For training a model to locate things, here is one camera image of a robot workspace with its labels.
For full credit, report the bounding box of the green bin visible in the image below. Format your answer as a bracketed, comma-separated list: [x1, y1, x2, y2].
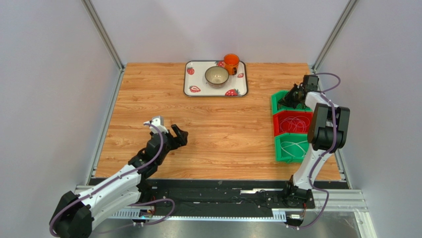
[270, 90, 312, 115]
[274, 133, 309, 164]

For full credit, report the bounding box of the far green bin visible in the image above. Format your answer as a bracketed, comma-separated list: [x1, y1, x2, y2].
[270, 90, 312, 115]

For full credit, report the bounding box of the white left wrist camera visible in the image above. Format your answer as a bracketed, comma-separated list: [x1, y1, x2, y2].
[143, 116, 168, 134]

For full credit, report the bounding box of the red bin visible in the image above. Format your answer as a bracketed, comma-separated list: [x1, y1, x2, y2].
[272, 111, 313, 136]

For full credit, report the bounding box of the white cable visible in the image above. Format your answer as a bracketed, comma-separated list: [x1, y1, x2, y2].
[280, 140, 310, 156]

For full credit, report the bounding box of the orange mug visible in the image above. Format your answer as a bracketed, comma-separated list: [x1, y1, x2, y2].
[223, 54, 240, 75]

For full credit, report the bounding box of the purple left arm hose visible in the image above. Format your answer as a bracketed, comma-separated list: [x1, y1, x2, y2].
[49, 123, 176, 237]

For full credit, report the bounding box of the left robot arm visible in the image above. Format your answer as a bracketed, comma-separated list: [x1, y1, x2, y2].
[49, 121, 189, 238]

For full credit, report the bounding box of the near green bin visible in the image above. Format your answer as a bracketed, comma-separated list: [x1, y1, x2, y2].
[274, 133, 309, 164]

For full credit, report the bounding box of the pink cable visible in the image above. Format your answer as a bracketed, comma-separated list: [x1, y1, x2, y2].
[279, 115, 311, 132]

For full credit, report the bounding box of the grey ceramic bowl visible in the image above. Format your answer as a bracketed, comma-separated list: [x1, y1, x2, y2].
[205, 66, 229, 88]

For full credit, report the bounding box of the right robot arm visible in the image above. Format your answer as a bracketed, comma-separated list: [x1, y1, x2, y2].
[279, 74, 351, 208]

